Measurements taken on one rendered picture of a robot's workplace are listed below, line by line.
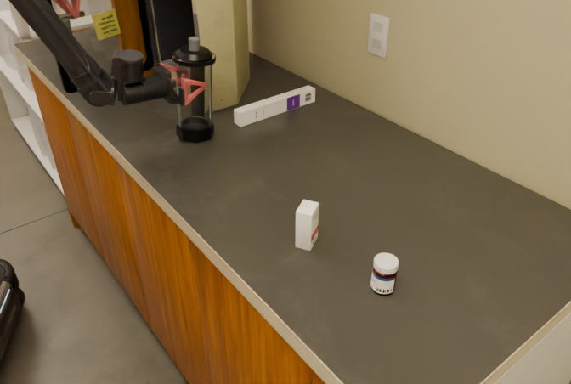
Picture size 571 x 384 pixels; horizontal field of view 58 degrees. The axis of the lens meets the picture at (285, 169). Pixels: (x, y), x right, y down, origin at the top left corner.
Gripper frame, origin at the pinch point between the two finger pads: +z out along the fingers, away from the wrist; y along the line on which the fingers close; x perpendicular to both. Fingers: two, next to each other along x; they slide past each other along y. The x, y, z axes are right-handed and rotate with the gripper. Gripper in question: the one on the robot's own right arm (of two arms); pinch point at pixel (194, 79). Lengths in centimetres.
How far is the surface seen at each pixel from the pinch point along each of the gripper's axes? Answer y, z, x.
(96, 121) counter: 25.2, -18.2, 18.5
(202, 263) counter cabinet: -32.6, -16.7, 30.6
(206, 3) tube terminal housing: 10.3, 9.9, -16.0
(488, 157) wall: -57, 52, 10
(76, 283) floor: 67, -22, 114
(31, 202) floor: 140, -20, 116
